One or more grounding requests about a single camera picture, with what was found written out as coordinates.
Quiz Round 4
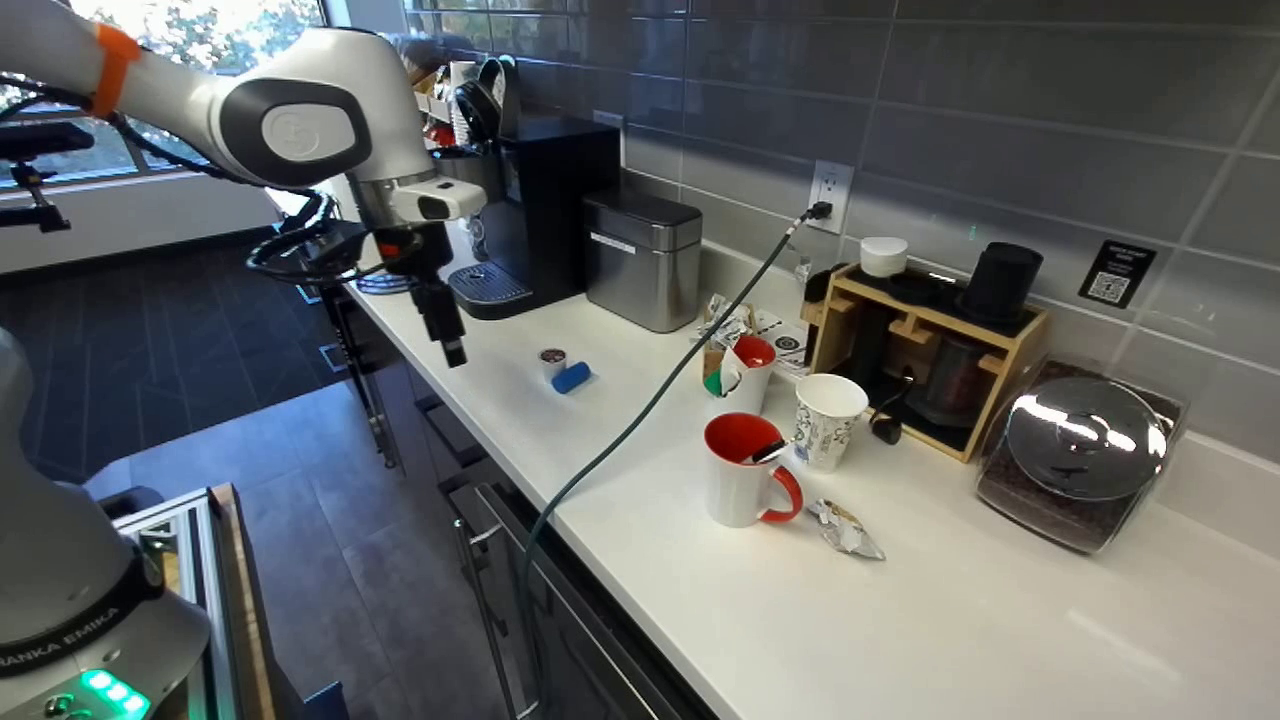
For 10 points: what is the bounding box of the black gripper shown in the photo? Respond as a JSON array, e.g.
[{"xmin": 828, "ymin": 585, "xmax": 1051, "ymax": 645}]
[{"xmin": 400, "ymin": 219, "xmax": 475, "ymax": 372}]

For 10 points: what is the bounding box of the wooden holder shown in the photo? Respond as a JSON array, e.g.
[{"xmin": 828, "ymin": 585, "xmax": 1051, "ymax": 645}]
[{"xmin": 804, "ymin": 263, "xmax": 1051, "ymax": 469}]

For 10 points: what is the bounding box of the blue sponge block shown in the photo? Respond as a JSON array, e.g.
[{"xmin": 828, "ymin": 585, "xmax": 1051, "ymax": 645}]
[{"xmin": 543, "ymin": 356, "xmax": 602, "ymax": 401}]

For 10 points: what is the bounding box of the black coffee machine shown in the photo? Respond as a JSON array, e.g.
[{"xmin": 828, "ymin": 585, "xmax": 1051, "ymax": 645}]
[{"xmin": 450, "ymin": 113, "xmax": 625, "ymax": 326}]

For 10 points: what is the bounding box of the stainless steel box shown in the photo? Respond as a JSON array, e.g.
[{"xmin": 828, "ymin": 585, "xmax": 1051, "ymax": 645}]
[{"xmin": 582, "ymin": 186, "xmax": 707, "ymax": 336}]

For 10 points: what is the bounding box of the white mug green print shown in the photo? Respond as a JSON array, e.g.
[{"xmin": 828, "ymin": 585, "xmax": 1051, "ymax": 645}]
[{"xmin": 702, "ymin": 327, "xmax": 785, "ymax": 419}]

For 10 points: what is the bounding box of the white mug red inside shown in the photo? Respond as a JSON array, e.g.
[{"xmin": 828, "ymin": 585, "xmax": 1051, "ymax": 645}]
[{"xmin": 702, "ymin": 407, "xmax": 811, "ymax": 532}]

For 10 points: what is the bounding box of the dark lower cabinet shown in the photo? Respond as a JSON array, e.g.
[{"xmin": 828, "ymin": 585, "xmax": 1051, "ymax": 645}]
[{"xmin": 315, "ymin": 281, "xmax": 716, "ymax": 720}]

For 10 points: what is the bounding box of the small clear glass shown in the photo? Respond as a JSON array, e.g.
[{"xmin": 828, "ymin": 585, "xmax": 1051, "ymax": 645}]
[{"xmin": 769, "ymin": 331, "xmax": 811, "ymax": 378}]

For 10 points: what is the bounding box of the white patterned mug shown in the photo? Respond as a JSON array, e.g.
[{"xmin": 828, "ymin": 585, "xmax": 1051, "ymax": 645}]
[{"xmin": 790, "ymin": 370, "xmax": 875, "ymax": 476}]

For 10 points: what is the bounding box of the crumpled foil wrapper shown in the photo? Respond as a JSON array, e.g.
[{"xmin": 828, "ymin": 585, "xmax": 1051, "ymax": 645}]
[{"xmin": 802, "ymin": 494, "xmax": 892, "ymax": 568}]

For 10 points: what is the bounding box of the white round cap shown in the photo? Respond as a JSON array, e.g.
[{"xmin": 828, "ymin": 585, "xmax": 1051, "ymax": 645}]
[{"xmin": 857, "ymin": 233, "xmax": 911, "ymax": 286}]

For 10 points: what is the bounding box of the black cylinder speaker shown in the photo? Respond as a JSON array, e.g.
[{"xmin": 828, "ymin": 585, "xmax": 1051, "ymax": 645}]
[{"xmin": 962, "ymin": 240, "xmax": 1049, "ymax": 341}]

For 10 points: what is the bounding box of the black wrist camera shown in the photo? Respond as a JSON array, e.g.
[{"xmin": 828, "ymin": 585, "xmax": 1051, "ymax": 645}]
[{"xmin": 369, "ymin": 219, "xmax": 422, "ymax": 278}]

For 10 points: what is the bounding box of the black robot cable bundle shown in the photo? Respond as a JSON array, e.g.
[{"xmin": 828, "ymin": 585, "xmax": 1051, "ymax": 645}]
[{"xmin": 0, "ymin": 75, "xmax": 375, "ymax": 289}]

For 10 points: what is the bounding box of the dark green power cable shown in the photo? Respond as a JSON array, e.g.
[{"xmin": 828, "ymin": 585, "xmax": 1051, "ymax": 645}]
[{"xmin": 513, "ymin": 195, "xmax": 836, "ymax": 720}]

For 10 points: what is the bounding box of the aluminium frame cart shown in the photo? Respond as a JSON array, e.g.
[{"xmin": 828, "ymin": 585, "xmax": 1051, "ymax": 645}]
[{"xmin": 101, "ymin": 480, "xmax": 289, "ymax": 720}]

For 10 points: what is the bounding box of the window with dark frame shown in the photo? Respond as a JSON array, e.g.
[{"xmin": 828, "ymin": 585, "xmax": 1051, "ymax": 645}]
[{"xmin": 0, "ymin": 0, "xmax": 351, "ymax": 193}]

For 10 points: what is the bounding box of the white wall power outlet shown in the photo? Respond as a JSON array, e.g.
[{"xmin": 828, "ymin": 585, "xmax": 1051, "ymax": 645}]
[{"xmin": 804, "ymin": 158, "xmax": 857, "ymax": 233}]

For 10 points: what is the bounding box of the orange cable strap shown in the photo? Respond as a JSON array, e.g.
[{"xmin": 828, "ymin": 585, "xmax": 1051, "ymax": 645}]
[{"xmin": 87, "ymin": 20, "xmax": 143, "ymax": 125}]

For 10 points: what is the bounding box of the black handled scoop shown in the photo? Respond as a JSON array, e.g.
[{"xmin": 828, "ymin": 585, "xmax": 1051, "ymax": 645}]
[{"xmin": 866, "ymin": 380, "xmax": 930, "ymax": 452}]

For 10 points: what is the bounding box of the black camera tripod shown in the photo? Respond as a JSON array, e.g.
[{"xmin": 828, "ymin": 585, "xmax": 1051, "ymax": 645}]
[{"xmin": 0, "ymin": 122, "xmax": 101, "ymax": 240}]

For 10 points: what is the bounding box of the QR code wall plaque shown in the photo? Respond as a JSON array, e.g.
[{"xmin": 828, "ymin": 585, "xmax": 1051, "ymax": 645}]
[{"xmin": 1077, "ymin": 237, "xmax": 1159, "ymax": 311}]

